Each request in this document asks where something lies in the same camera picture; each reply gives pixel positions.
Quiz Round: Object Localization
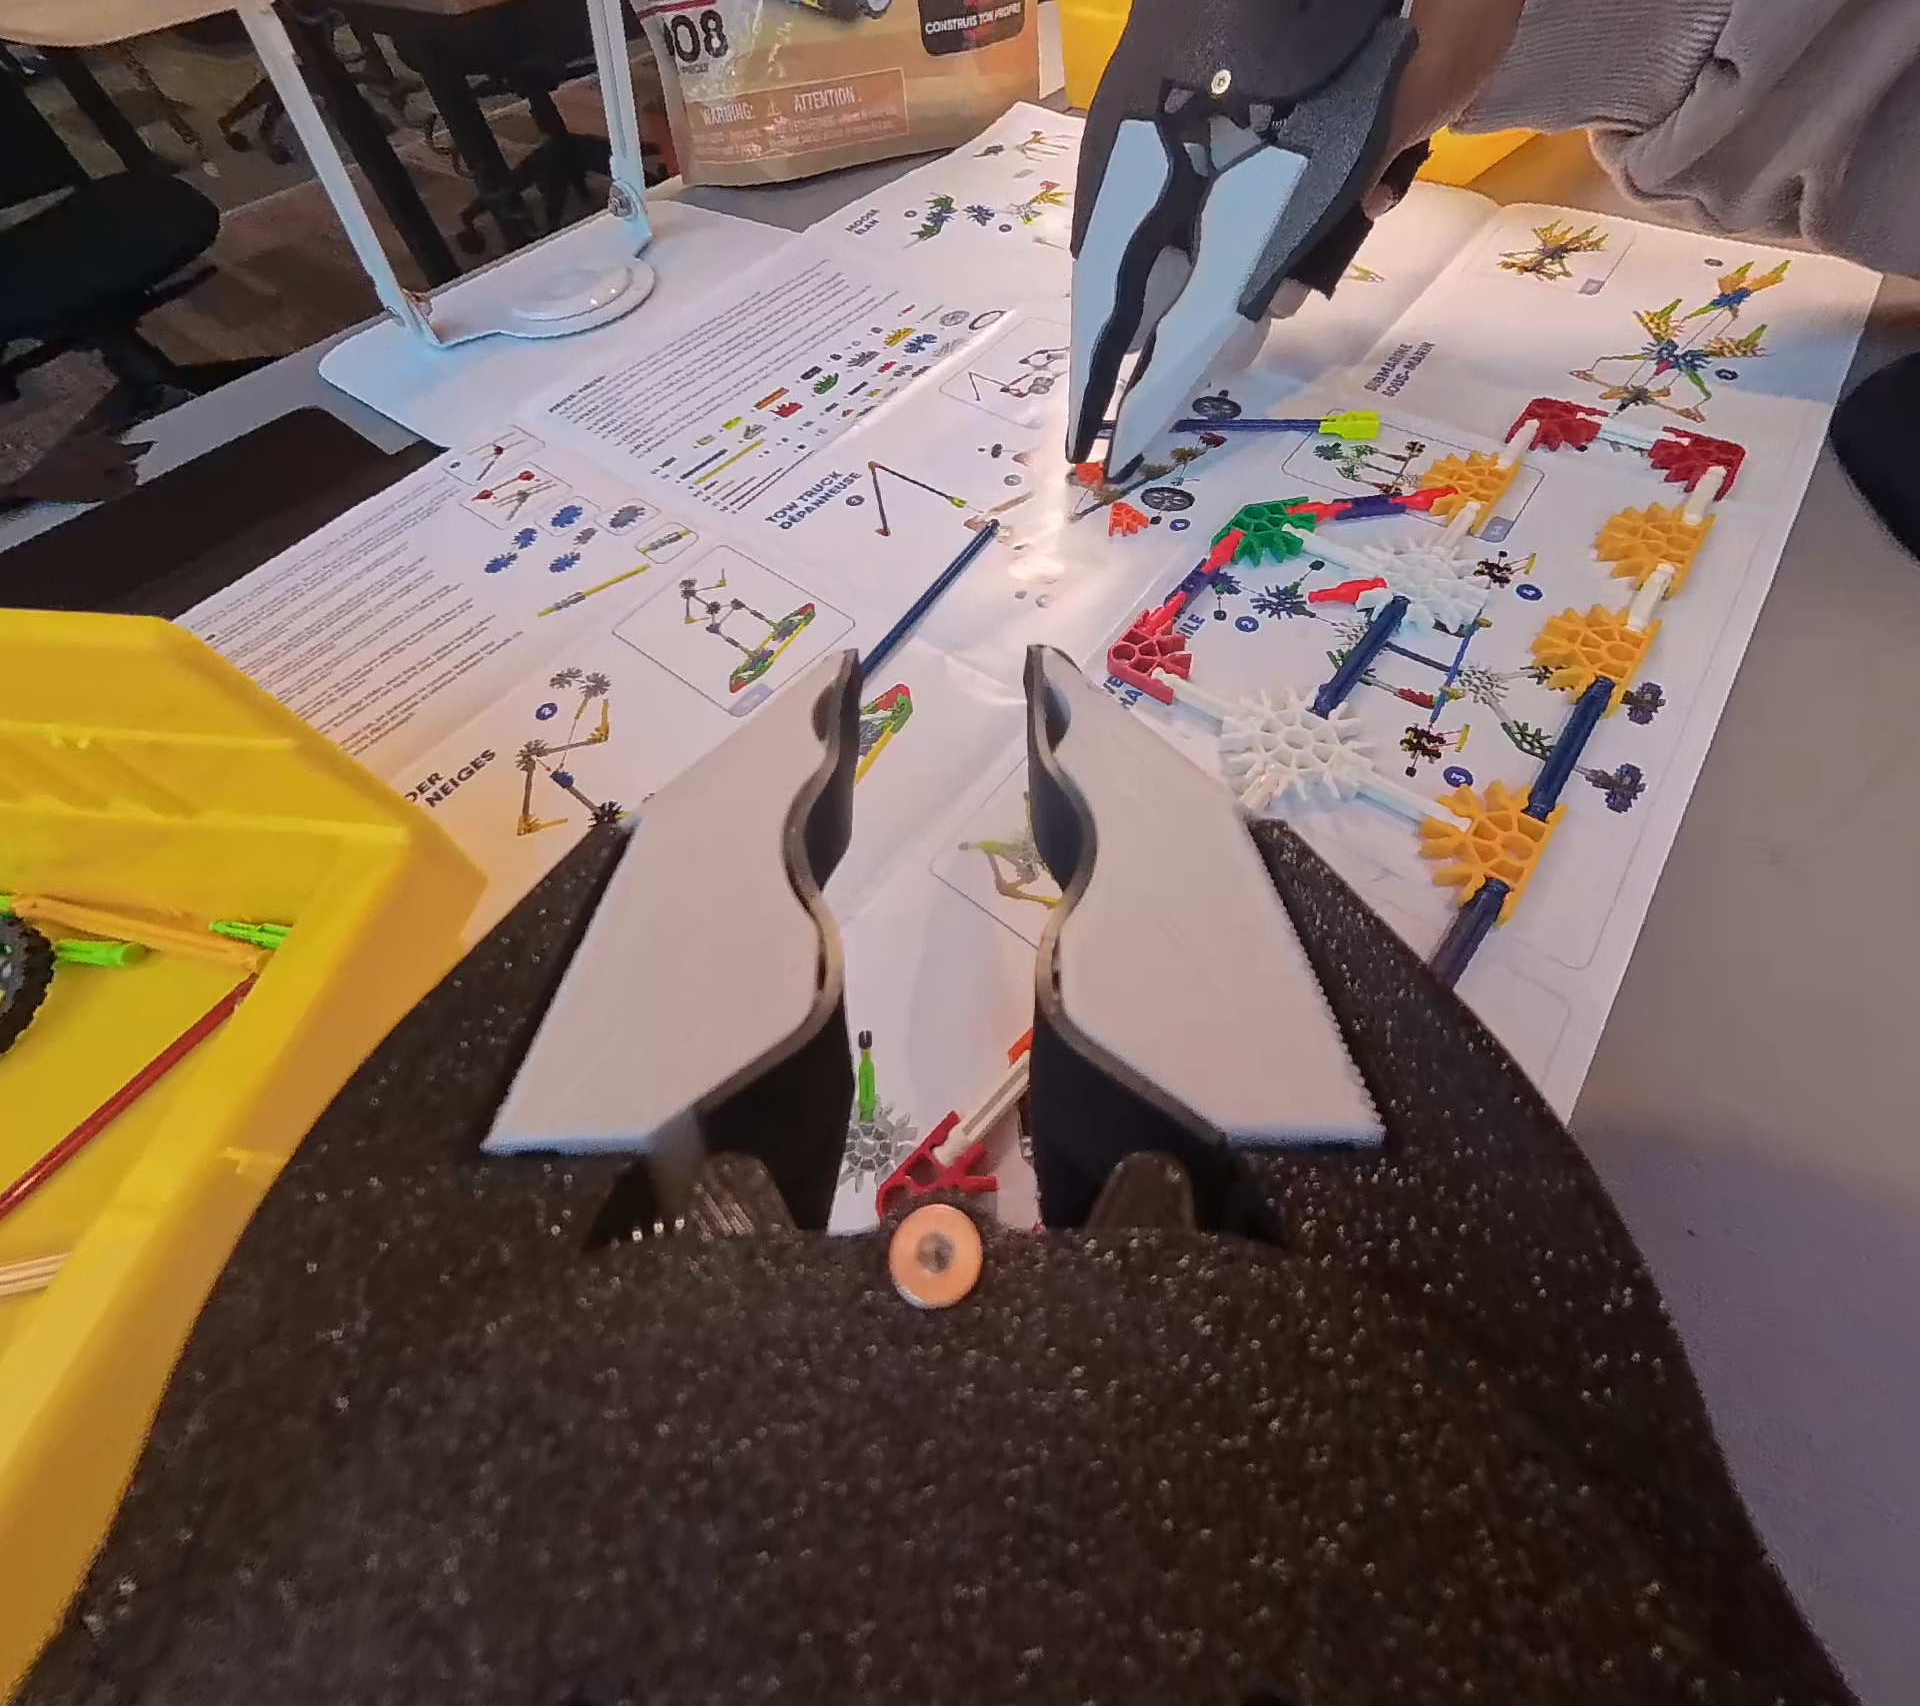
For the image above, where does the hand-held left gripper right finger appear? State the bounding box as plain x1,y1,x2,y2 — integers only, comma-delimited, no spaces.
1023,645,1388,1229

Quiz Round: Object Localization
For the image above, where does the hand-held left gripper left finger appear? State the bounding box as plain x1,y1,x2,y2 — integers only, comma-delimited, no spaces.
479,650,863,1223

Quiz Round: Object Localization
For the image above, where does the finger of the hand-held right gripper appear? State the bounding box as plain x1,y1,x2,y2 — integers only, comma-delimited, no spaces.
1103,15,1416,490
1068,104,1219,470

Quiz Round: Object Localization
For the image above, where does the blue plastic rod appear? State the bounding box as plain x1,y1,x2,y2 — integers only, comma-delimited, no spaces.
856,518,1003,686

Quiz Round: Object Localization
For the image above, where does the pile of coloured rods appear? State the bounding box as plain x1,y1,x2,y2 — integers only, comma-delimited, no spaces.
0,882,302,1305

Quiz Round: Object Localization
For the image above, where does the dark red snowflake connector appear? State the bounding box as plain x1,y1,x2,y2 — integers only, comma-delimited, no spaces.
873,1032,1038,1223

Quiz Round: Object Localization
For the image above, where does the white building instruction sheet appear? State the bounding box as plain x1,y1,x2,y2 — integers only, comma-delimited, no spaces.
180,102,1886,1244

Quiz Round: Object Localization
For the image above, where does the large black rubber tyre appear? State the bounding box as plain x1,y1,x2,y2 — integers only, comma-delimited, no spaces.
0,909,56,1055

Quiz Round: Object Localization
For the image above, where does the black chair seat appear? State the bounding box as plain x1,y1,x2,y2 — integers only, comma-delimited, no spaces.
1823,351,1920,562

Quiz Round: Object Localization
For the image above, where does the black office chair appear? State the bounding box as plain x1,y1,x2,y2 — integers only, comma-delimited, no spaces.
0,57,223,405

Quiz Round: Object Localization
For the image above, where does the colourful rod connector frame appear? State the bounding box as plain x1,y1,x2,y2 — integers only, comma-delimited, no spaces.
1103,387,1757,995

